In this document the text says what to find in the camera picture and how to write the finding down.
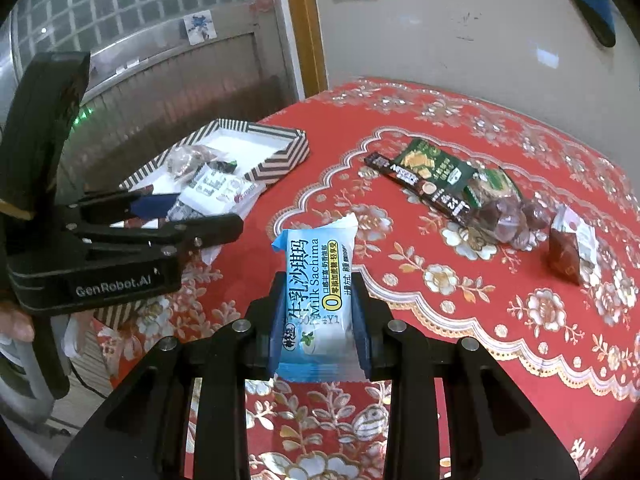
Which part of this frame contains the blue white window sticker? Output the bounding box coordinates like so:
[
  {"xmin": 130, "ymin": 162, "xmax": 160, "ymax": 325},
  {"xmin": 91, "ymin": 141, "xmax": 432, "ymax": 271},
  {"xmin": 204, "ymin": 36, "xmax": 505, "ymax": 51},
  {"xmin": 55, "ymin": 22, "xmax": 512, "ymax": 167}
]
[{"xmin": 182, "ymin": 12, "xmax": 218, "ymax": 43}]

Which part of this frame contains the pink clear packet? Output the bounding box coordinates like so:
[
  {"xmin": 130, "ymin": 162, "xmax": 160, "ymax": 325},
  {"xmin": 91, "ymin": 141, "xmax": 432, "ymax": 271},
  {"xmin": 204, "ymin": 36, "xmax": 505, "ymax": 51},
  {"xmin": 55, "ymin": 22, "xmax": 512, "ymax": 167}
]
[{"xmin": 232, "ymin": 180, "xmax": 266, "ymax": 216}]

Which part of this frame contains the green clear snack packet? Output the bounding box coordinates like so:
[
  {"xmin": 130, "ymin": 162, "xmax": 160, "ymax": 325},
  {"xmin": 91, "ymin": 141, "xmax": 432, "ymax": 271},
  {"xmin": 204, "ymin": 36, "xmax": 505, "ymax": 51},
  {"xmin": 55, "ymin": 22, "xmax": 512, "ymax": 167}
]
[{"xmin": 462, "ymin": 167, "xmax": 518, "ymax": 208}]

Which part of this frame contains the black white printed packet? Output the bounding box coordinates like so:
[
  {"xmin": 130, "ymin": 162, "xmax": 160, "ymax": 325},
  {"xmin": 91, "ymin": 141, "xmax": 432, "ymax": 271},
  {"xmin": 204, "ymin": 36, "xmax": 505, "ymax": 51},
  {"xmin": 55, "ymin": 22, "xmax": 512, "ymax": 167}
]
[{"xmin": 167, "ymin": 162, "xmax": 251, "ymax": 221}]

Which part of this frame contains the brown white triangular packet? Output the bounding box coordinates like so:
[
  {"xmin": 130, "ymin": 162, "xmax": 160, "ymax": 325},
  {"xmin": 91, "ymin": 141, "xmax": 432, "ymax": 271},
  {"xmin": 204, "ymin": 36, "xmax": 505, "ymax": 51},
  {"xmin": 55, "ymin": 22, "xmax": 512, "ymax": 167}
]
[{"xmin": 549, "ymin": 205, "xmax": 598, "ymax": 286}]

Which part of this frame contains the red floral tablecloth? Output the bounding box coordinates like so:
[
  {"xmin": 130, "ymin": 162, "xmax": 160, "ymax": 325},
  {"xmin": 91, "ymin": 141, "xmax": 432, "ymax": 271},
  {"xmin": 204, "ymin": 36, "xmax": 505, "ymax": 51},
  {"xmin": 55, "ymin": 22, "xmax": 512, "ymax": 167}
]
[{"xmin": 95, "ymin": 77, "xmax": 640, "ymax": 480}]

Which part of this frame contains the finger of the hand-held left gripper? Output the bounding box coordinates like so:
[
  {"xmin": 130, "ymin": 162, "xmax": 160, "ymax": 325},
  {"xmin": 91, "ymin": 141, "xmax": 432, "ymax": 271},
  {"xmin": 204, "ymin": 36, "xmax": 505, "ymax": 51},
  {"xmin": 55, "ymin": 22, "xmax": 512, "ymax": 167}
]
[
  {"xmin": 75, "ymin": 192, "xmax": 176, "ymax": 226},
  {"xmin": 75, "ymin": 213, "xmax": 245, "ymax": 256}
]

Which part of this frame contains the blue black hanging object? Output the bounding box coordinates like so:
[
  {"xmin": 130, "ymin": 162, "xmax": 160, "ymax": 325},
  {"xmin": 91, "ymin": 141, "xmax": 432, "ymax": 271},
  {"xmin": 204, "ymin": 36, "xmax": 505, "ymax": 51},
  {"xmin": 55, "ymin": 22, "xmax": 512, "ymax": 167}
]
[{"xmin": 550, "ymin": 0, "xmax": 617, "ymax": 48}]

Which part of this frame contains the striped cardboard box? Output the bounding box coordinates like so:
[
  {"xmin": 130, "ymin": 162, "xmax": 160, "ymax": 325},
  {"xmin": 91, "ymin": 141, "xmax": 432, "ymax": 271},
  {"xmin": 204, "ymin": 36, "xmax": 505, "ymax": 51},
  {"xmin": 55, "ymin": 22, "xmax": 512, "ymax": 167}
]
[{"xmin": 117, "ymin": 118, "xmax": 311, "ymax": 226}]

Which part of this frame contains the glass block window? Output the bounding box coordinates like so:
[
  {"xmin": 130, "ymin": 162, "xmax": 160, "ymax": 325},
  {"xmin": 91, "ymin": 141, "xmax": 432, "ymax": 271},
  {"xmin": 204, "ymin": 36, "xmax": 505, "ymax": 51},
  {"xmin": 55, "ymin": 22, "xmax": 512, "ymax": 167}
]
[{"xmin": 10, "ymin": 0, "xmax": 251, "ymax": 81}]

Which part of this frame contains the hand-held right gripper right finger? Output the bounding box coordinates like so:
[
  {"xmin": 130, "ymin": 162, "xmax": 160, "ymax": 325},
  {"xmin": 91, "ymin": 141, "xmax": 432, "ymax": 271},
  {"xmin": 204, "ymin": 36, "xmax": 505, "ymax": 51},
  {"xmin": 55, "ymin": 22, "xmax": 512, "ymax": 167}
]
[{"xmin": 350, "ymin": 277, "xmax": 581, "ymax": 480}]

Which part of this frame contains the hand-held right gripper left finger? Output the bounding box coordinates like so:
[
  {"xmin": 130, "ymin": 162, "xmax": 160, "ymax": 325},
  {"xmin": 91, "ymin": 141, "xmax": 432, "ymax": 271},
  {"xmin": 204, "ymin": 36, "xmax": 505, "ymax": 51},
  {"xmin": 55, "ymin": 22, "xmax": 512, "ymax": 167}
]
[{"xmin": 52, "ymin": 272, "xmax": 287, "ymax": 480}]

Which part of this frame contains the dark brown coffee stick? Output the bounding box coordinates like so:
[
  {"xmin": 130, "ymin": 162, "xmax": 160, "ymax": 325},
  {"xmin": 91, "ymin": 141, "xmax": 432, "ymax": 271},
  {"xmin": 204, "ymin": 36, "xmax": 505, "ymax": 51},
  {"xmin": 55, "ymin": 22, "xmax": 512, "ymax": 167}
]
[{"xmin": 364, "ymin": 152, "xmax": 473, "ymax": 226}]

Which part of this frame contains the blue white snack packet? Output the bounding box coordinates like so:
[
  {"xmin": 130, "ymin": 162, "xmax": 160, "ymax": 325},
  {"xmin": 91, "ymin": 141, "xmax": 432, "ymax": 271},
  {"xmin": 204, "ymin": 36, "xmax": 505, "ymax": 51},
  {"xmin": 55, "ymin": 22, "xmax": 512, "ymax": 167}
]
[{"xmin": 271, "ymin": 212, "xmax": 368, "ymax": 383}]

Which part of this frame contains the grey metal door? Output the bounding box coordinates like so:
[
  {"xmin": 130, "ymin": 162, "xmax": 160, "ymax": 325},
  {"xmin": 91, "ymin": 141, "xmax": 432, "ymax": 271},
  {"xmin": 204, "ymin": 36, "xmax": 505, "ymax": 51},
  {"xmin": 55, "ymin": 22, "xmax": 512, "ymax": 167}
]
[{"xmin": 50, "ymin": 27, "xmax": 301, "ymax": 196}]

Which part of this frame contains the golden door frame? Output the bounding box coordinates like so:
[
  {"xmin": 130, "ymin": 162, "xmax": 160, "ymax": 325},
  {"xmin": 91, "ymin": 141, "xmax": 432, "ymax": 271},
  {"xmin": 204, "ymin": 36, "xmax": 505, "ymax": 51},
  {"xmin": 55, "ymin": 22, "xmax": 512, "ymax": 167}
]
[{"xmin": 282, "ymin": 0, "xmax": 328, "ymax": 101}]

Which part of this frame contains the clear bag of brown candies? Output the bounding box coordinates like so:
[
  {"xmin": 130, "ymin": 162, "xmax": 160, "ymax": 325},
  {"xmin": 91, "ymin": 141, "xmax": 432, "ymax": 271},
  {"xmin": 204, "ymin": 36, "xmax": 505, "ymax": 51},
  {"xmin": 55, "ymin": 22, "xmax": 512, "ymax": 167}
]
[{"xmin": 472, "ymin": 195, "xmax": 551, "ymax": 251}]

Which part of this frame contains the clear bag of brown snack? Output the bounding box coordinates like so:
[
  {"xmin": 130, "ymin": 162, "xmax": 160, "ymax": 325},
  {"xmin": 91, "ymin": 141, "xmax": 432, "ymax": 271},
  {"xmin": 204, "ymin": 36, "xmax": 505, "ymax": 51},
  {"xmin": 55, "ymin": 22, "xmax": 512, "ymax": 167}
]
[{"xmin": 167, "ymin": 145, "xmax": 213, "ymax": 178}]

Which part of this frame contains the dark green snack packet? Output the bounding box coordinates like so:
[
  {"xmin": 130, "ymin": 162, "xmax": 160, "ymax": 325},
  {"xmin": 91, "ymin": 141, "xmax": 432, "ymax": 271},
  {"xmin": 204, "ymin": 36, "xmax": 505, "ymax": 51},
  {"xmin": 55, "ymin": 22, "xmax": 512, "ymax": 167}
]
[{"xmin": 397, "ymin": 137, "xmax": 481, "ymax": 201}]

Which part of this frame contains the person's left hand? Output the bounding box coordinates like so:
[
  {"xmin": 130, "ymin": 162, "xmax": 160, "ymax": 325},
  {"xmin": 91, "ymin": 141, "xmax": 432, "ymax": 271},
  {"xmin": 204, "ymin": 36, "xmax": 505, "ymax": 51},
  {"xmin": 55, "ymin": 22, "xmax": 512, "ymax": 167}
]
[{"xmin": 0, "ymin": 306, "xmax": 36, "ymax": 343}]

